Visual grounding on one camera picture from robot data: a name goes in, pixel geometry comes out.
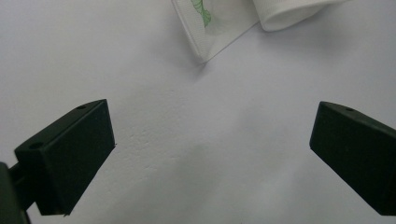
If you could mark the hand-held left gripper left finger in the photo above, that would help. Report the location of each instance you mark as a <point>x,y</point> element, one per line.
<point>71,155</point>

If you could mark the white leaf-print towel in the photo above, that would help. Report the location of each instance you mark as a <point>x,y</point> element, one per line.
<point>224,31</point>

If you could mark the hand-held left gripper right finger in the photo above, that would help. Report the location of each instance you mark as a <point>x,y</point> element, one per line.
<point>358,155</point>

